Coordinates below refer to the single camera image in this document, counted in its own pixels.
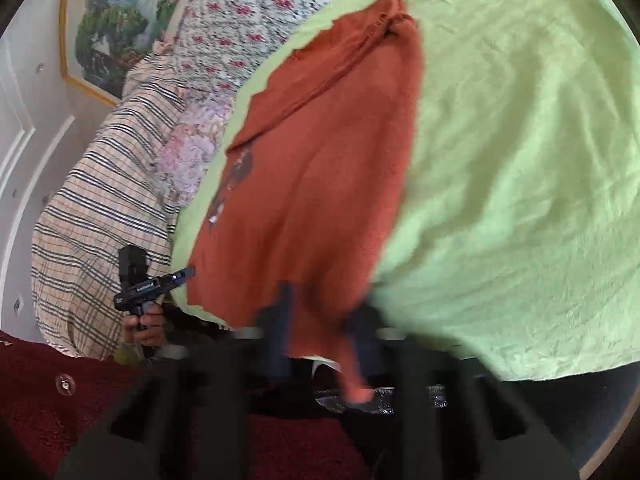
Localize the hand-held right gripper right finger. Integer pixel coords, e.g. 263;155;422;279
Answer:
344;304;532;443

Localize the framed landscape painting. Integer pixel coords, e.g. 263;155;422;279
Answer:
58;0;202;109

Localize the plaid beige pillow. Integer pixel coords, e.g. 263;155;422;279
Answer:
31;54;192;359

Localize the rust orange sweater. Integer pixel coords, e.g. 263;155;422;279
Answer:
192;0;426;404

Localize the light green bed sheet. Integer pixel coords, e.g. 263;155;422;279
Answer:
171;0;640;382

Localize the dark red fuzzy cardigan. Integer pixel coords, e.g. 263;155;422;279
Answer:
0;330;372;480

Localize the person's left hand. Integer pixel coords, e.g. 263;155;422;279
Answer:
122;304;166;349

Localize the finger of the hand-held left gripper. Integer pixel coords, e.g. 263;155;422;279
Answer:
159;268;196;289

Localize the white panelled headboard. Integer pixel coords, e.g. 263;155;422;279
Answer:
0;24;122;343

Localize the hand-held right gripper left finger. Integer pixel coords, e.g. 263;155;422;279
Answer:
117;282;297;443

